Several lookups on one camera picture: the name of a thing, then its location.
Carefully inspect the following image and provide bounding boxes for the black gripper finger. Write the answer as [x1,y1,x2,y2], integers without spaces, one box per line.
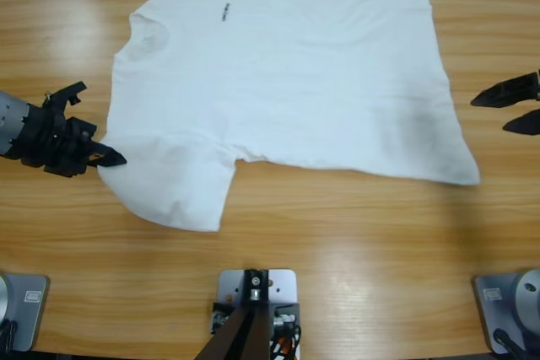
[470,71,540,107]
[501,109,540,137]

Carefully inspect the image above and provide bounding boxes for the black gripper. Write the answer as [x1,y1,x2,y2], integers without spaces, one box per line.
[12,100,128,179]

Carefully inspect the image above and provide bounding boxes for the white t-shirt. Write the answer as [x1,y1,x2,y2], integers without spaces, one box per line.
[97,0,482,234]

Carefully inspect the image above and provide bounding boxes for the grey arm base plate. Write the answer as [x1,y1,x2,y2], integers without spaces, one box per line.
[0,271,51,353]
[471,266,540,355]

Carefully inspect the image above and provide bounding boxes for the black base power cable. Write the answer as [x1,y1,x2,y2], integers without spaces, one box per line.
[492,328,532,360]
[0,320,20,352]

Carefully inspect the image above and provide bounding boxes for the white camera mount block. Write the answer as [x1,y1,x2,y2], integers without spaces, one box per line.
[210,267,303,360]

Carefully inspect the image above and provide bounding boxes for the dark camera post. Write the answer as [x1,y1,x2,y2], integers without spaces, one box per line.
[196,267,271,360]

